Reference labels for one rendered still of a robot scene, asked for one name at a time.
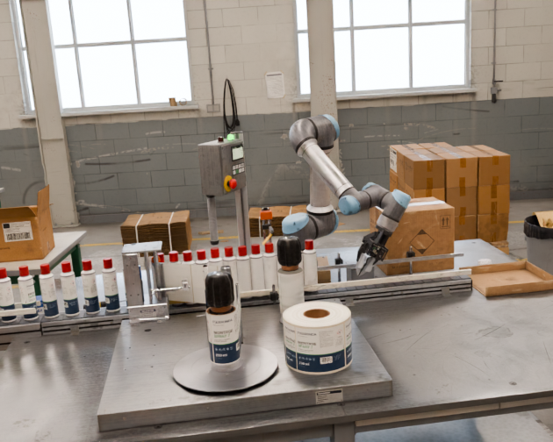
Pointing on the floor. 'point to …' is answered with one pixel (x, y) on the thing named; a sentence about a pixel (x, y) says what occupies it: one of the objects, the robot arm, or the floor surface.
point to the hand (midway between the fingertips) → (359, 272)
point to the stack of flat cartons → (159, 231)
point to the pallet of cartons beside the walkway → (458, 185)
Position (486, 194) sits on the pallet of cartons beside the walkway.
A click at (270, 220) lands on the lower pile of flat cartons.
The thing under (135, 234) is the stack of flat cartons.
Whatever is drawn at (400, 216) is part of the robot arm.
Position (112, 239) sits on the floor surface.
